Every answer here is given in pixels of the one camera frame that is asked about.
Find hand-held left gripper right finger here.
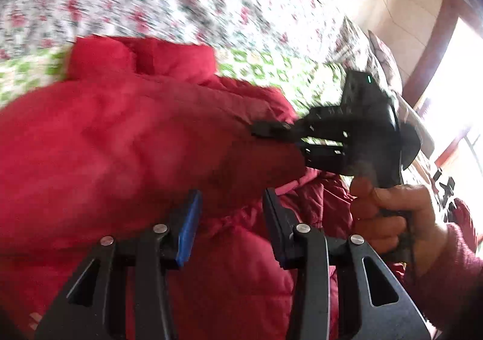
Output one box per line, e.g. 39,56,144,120
263,188,431,340

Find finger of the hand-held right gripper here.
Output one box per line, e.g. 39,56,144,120
251,119,302,144

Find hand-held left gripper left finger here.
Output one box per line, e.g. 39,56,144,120
36,189,204,340

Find red puffer jacket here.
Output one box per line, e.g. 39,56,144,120
0,34,406,340

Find person's right hand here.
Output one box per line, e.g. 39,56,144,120
349,177,449,277

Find green checked blanket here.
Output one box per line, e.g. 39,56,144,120
0,46,350,120

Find patterned pillow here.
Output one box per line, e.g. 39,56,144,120
367,29,404,90

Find black and white printed cloth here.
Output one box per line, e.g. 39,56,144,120
428,166,460,224

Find reddish wooden window frame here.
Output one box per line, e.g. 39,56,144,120
405,0,474,109

